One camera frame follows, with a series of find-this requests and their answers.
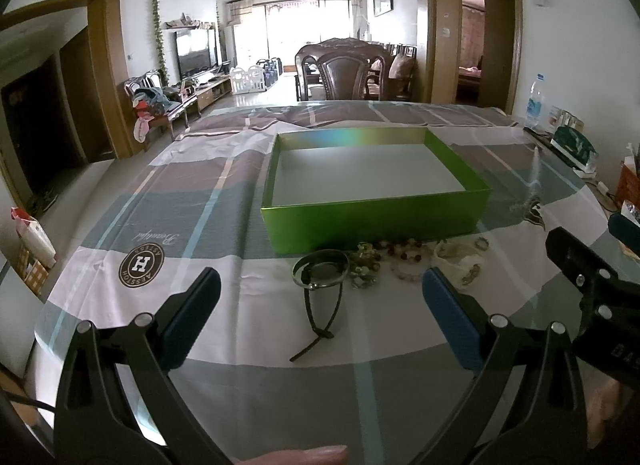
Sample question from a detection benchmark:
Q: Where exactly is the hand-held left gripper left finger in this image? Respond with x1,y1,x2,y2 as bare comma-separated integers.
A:
54,267,236,465

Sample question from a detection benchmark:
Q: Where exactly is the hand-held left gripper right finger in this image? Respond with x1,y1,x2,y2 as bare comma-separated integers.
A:
421,267,588,465

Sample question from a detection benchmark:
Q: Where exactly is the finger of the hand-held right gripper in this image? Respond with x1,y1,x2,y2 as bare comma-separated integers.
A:
545,226,621,311
608,213,640,258

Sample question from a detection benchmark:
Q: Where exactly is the dark green brown bead bracelet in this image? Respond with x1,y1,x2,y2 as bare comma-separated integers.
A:
347,241,383,291

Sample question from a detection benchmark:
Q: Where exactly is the thin metal bangle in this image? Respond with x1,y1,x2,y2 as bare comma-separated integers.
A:
292,249,349,291

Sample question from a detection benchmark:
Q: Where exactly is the black strap choker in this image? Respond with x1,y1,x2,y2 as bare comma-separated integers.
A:
289,257,351,362

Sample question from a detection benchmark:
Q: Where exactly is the person's right hand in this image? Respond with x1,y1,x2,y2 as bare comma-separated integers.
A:
582,370,626,451

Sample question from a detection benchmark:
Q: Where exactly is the person's left hand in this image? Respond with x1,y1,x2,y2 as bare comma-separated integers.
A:
252,445,349,465

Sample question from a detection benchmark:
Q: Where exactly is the red woven basket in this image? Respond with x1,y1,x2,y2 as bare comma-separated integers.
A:
615,160,640,206

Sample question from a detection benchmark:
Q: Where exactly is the green white carton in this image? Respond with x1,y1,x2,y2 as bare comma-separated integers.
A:
551,125,598,173

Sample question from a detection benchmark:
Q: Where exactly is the green cardboard box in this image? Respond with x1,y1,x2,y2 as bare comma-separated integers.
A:
261,127,492,256

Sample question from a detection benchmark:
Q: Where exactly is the row of small cartons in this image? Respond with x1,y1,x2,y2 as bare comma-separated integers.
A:
547,106,585,133

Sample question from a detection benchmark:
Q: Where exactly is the plastic water bottle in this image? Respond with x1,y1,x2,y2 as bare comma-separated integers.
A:
525,74,547,130

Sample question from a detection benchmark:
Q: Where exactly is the paper shopping bag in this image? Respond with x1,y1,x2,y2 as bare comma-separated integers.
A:
11,207,57,271

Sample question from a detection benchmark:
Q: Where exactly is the wooden armchair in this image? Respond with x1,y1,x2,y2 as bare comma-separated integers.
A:
124,71,201,146

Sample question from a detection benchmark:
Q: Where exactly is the pile of clothes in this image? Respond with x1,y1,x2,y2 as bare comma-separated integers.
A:
132,87,183,143

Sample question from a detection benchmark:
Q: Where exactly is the wooden television cabinet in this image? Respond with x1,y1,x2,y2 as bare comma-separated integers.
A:
192,72,233,113

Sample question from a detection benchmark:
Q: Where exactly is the white baby fence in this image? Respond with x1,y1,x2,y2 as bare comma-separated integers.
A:
229,65,266,94

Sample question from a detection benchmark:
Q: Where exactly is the wooden sofa with cushions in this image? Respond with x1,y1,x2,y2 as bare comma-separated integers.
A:
387,45,418,100

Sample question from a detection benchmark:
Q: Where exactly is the flat screen television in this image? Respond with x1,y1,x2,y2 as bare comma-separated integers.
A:
175,27,219,78

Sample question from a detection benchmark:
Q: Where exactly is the dark wooden dining chair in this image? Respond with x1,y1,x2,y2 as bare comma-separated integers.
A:
295,38,393,102

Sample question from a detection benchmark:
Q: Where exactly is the green ivy garland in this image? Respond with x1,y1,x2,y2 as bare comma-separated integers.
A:
151,0,170,86

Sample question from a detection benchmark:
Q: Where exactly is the wall shelf with ornaments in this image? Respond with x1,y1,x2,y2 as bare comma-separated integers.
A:
162,15,218,33

